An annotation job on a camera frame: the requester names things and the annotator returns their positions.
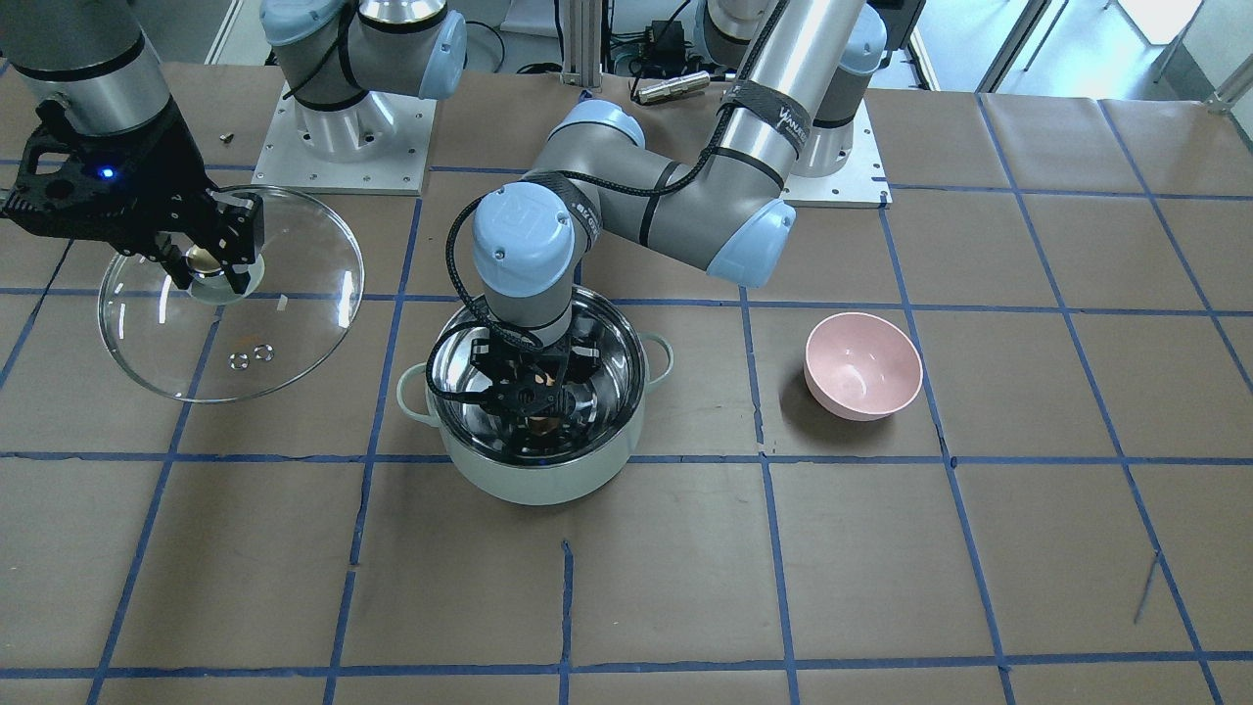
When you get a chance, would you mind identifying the black braided cable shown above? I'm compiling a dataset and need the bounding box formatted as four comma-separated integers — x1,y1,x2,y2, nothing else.
425,0,794,404

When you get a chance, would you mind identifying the aluminium frame post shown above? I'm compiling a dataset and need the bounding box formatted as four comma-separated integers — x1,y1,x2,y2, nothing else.
554,1,606,93

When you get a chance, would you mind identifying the silver metal cylinder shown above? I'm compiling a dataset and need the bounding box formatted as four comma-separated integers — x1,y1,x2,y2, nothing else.
632,70,712,106

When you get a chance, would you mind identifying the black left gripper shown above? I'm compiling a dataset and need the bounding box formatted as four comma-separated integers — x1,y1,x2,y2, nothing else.
467,334,601,425

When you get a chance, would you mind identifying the black power adapter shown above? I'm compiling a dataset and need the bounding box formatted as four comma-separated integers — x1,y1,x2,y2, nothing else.
642,20,685,63

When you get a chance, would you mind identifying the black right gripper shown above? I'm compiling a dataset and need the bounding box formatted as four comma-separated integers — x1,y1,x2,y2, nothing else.
3,99,264,299

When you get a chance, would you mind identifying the brown egg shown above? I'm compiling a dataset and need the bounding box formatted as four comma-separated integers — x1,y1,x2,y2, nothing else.
528,416,560,436

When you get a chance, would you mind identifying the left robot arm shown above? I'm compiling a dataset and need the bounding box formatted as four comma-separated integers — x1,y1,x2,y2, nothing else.
427,1,887,419

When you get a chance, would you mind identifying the pink bowl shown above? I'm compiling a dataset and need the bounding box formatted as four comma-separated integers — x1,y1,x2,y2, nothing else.
803,311,923,421

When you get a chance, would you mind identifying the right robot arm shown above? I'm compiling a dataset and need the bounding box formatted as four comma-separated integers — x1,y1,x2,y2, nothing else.
3,1,467,298

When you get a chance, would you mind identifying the glass pot lid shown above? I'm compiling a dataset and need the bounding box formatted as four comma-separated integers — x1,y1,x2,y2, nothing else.
96,187,365,404

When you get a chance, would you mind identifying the pale green cooking pot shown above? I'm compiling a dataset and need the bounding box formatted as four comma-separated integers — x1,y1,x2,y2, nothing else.
395,286,674,505

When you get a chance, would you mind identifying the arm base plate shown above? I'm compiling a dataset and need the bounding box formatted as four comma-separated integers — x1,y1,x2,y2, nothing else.
252,91,439,197
782,100,893,209

